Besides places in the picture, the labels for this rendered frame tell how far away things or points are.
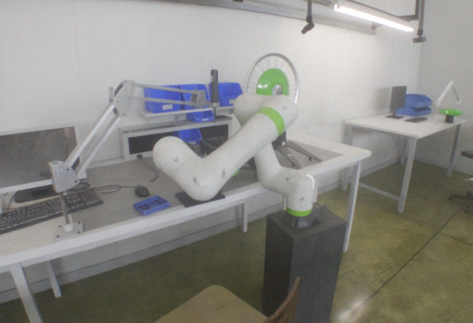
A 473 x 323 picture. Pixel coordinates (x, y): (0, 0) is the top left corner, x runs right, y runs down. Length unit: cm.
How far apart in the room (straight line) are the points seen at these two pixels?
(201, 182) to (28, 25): 156
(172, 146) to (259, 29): 192
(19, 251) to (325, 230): 124
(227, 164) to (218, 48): 162
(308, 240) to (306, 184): 26
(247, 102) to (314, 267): 85
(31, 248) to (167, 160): 64
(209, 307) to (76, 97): 148
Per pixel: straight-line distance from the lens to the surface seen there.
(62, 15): 202
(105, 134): 113
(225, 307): 120
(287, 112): 98
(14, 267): 130
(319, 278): 154
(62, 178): 112
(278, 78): 190
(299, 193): 125
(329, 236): 141
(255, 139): 87
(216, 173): 77
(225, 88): 232
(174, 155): 78
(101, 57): 200
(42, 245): 119
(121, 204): 136
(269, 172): 129
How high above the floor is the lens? 150
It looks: 16 degrees down
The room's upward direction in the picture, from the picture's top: straight up
